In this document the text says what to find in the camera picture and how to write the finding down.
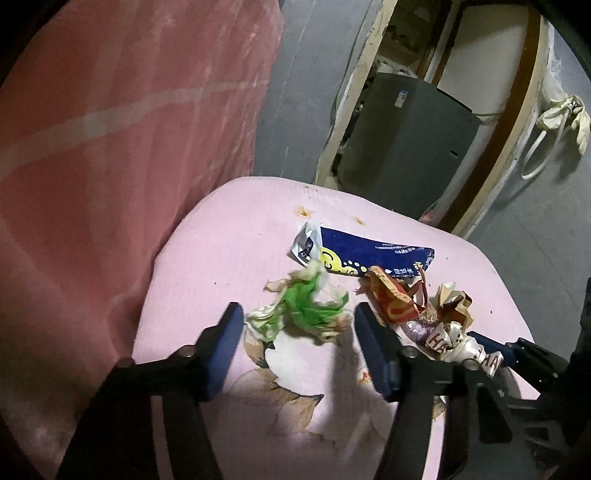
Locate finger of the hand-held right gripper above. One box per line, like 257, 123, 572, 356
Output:
468, 331, 568, 398

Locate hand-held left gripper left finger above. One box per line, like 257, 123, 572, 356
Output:
55, 302, 244, 480

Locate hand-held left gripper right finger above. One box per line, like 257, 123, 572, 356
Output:
353, 302, 561, 480

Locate purple wrapper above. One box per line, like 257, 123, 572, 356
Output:
402, 318, 439, 344

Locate brown paper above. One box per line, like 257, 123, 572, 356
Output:
434, 281, 476, 337

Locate white wrapper with red letters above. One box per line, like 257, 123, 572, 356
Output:
425, 323, 504, 377

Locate red yellow wrapper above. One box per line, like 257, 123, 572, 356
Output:
355, 265, 430, 330

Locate green white wrapper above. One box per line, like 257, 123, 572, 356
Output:
245, 258, 354, 344

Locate blue snack wrapper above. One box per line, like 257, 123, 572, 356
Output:
290, 222, 435, 280

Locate pink cushion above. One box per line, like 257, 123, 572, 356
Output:
131, 175, 541, 480

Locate grey washing machine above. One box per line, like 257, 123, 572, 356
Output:
335, 71, 481, 208

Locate pink red blanket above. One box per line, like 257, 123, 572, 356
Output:
0, 0, 284, 444

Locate white hose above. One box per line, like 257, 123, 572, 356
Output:
522, 128, 556, 181

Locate wooden door frame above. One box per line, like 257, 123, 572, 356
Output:
316, 0, 550, 241

